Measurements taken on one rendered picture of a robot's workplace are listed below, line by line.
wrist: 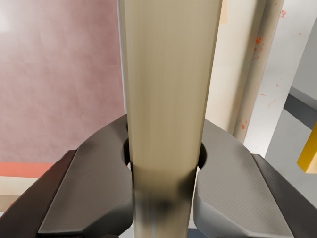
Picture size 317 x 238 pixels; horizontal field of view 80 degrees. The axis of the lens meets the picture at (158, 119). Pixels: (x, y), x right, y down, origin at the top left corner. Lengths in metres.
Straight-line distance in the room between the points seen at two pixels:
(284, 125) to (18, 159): 1.58
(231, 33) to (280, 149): 1.58
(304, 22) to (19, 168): 0.45
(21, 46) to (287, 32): 0.30
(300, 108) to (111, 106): 0.40
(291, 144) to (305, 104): 1.32
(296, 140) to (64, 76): 1.70
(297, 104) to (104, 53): 0.42
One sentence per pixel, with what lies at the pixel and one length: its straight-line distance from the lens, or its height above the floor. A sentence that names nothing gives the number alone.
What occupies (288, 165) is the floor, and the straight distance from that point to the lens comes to 1.94.
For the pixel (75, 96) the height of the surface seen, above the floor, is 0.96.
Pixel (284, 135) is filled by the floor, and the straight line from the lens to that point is 1.72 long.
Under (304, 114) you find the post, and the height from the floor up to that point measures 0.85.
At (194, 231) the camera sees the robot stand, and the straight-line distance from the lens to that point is 0.72.
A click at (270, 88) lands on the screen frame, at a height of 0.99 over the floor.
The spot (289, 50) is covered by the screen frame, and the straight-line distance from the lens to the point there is 0.26.
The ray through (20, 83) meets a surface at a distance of 0.32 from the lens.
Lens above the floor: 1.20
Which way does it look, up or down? 61 degrees down
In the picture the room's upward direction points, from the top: 179 degrees counter-clockwise
